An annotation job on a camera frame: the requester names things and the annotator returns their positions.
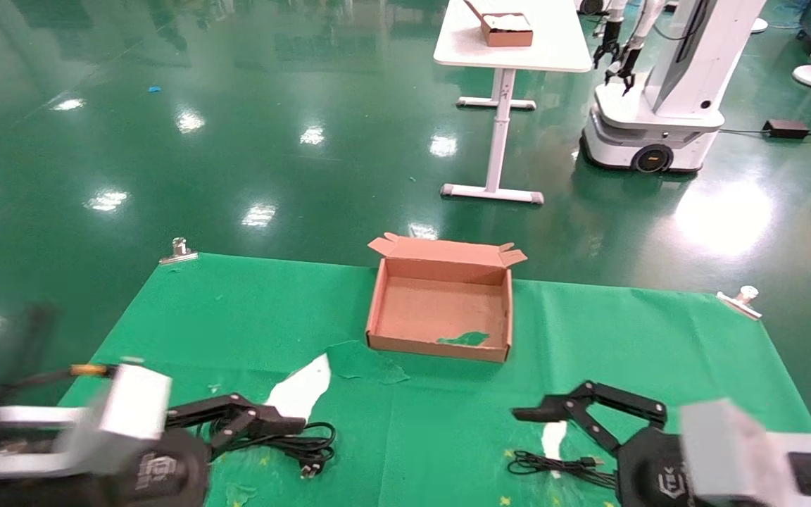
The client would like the green cloth scrap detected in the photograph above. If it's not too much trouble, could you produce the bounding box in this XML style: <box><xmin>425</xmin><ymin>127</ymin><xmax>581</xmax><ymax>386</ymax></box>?
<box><xmin>437</xmin><ymin>331</ymin><xmax>491</xmax><ymax>347</ymax></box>

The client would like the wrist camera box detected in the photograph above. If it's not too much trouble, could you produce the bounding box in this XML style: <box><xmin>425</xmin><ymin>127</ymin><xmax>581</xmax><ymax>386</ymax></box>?
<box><xmin>679</xmin><ymin>398</ymin><xmax>776</xmax><ymax>507</ymax></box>
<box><xmin>61</xmin><ymin>363</ymin><xmax>172</xmax><ymax>480</ymax></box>

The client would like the thin black USB cable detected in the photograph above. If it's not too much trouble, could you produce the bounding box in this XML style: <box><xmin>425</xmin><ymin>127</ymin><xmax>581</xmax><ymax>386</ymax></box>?
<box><xmin>508</xmin><ymin>451</ymin><xmax>621</xmax><ymax>490</ymax></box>

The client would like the white wheeled background robot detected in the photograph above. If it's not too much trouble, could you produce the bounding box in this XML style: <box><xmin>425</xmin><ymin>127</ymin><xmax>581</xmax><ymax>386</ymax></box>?
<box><xmin>580</xmin><ymin>0</ymin><xmax>765</xmax><ymax>173</ymax></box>

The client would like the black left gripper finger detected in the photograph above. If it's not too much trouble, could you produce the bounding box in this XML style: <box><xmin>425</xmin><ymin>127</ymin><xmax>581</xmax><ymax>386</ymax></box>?
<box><xmin>165</xmin><ymin>393</ymin><xmax>308</xmax><ymax>455</ymax></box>

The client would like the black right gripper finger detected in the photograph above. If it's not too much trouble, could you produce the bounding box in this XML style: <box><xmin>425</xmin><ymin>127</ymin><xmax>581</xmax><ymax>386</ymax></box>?
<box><xmin>513</xmin><ymin>381</ymin><xmax>668</xmax><ymax>455</ymax></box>

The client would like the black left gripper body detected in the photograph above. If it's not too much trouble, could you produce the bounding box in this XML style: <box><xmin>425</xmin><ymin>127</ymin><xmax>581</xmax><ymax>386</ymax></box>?
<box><xmin>106</xmin><ymin>428</ymin><xmax>210</xmax><ymax>507</ymax></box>

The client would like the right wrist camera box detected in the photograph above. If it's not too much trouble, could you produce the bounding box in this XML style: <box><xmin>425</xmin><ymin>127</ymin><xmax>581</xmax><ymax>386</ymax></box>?
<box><xmin>679</xmin><ymin>398</ymin><xmax>776</xmax><ymax>507</ymax></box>

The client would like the thick black power cable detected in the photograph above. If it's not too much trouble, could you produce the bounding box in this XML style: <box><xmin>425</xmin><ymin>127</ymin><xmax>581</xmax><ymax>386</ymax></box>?
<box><xmin>198</xmin><ymin>419</ymin><xmax>337</xmax><ymax>480</ymax></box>

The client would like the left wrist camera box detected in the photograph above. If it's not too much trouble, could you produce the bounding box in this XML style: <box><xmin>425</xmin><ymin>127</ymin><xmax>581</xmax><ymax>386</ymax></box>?
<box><xmin>61</xmin><ymin>363</ymin><xmax>172</xmax><ymax>480</ymax></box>

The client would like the small filled cardboard box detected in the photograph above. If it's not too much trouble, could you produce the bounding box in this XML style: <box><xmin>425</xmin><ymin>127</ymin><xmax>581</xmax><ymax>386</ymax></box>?
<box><xmin>463</xmin><ymin>0</ymin><xmax>534</xmax><ymax>48</ymax></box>

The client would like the black power adapter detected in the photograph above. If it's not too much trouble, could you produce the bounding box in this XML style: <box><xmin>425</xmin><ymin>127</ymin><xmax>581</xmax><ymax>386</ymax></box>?
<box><xmin>763</xmin><ymin>120</ymin><xmax>811</xmax><ymax>139</ymax></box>

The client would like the metal table clamp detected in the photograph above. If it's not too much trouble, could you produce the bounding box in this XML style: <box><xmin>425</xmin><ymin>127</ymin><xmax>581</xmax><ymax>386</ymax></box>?
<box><xmin>717</xmin><ymin>285</ymin><xmax>763</xmax><ymax>321</ymax></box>
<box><xmin>159</xmin><ymin>237</ymin><xmax>199</xmax><ymax>265</ymax></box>

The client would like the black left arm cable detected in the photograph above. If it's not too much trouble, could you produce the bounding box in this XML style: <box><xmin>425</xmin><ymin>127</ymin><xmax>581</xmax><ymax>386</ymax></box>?
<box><xmin>0</xmin><ymin>363</ymin><xmax>112</xmax><ymax>409</ymax></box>

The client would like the open brown cardboard box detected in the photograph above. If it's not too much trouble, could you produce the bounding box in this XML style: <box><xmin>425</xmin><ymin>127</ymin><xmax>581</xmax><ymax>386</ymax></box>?
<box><xmin>365</xmin><ymin>232</ymin><xmax>528</xmax><ymax>363</ymax></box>

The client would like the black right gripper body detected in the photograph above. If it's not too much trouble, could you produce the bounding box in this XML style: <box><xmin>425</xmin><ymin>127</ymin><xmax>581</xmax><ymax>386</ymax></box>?
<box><xmin>615</xmin><ymin>426</ymin><xmax>695</xmax><ymax>507</ymax></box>

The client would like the white standing table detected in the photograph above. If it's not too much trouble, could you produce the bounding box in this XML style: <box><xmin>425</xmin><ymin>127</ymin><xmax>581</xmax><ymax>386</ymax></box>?
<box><xmin>434</xmin><ymin>0</ymin><xmax>593</xmax><ymax>205</ymax></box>

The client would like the green table cloth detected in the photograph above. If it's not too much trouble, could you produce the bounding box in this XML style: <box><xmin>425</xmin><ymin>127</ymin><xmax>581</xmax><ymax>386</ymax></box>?
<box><xmin>57</xmin><ymin>252</ymin><xmax>811</xmax><ymax>507</ymax></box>

